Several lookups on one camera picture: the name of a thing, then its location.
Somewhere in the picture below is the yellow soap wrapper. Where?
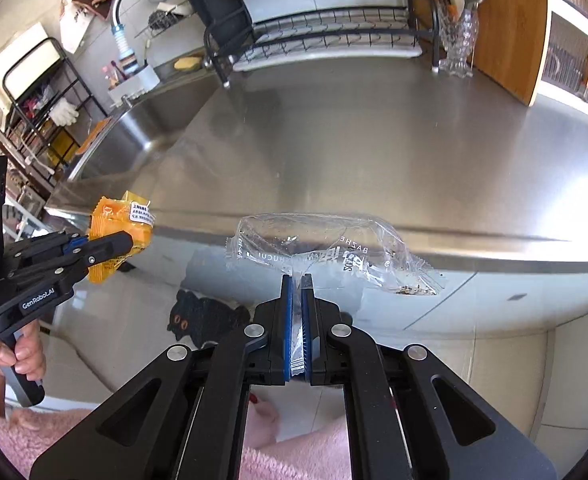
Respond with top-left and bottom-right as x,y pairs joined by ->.
84,190 -> 157,285

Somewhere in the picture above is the clear plastic bag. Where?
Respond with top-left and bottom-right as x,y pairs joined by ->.
225,212 -> 446,296

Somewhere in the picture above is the person's left hand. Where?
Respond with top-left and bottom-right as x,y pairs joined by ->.
0,321 -> 47,380

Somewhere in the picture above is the black cat floor mat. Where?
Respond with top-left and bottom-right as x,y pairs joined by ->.
167,289 -> 251,349

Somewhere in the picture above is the steel sink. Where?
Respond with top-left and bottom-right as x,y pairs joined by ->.
68,72 -> 219,182

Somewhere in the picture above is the white glove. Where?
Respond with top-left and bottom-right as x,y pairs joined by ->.
49,98 -> 79,127

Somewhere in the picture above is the black side shelf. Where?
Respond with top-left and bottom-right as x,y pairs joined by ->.
0,37 -> 108,198

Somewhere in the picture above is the white cup holder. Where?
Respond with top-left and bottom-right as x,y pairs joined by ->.
108,65 -> 160,106

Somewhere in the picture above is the chrome faucet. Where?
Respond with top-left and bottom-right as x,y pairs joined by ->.
109,0 -> 176,76

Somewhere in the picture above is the yellow sponge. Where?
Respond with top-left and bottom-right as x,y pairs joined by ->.
173,55 -> 203,72

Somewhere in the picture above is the hanging brown white towel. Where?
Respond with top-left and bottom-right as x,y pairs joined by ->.
59,0 -> 113,54

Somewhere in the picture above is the black dish rack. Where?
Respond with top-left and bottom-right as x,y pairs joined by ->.
187,0 -> 439,87

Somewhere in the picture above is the crystal glass utensil holder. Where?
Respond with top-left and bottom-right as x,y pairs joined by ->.
438,6 -> 479,78

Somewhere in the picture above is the wooden cutting board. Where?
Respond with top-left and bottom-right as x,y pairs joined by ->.
403,0 -> 554,108

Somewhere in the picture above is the white storage cabinet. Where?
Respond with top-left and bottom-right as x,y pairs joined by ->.
534,0 -> 588,116

